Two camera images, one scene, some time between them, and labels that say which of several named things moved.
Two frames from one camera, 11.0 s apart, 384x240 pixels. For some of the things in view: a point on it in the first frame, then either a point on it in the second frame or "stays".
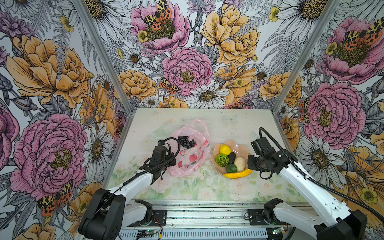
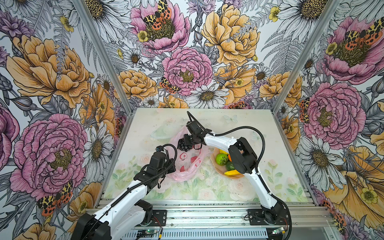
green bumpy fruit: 222,160 stays
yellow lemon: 224,149 stays
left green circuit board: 146,233 stays
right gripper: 251,165 → 186,138
